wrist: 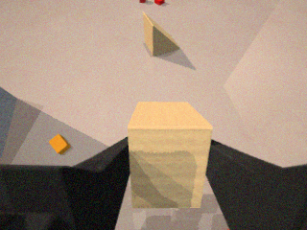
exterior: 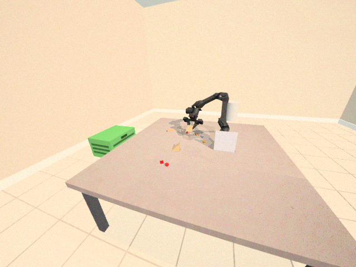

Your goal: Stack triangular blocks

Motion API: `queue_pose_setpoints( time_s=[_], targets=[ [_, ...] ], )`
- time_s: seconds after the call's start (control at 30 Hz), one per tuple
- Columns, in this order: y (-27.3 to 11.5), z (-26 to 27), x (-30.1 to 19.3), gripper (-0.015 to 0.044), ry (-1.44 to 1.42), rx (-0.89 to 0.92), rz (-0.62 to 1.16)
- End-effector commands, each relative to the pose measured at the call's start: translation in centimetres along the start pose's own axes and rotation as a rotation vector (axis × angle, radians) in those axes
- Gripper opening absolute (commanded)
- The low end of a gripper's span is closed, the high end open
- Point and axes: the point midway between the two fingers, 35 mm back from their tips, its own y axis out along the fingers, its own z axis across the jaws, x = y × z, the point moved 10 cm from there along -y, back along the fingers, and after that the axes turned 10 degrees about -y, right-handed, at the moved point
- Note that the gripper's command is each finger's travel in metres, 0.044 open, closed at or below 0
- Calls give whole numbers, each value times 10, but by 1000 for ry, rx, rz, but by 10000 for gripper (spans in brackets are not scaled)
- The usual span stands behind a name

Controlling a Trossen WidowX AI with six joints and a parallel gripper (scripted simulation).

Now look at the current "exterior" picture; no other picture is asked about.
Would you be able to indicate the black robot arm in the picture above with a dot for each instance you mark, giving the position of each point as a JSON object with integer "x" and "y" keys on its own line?
{"x": 223, "y": 96}

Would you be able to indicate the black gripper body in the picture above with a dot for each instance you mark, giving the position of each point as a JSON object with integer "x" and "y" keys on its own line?
{"x": 200, "y": 121}

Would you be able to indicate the tan triangular block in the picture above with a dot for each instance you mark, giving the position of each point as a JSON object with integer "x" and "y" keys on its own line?
{"x": 189, "y": 128}
{"x": 176, "y": 147}

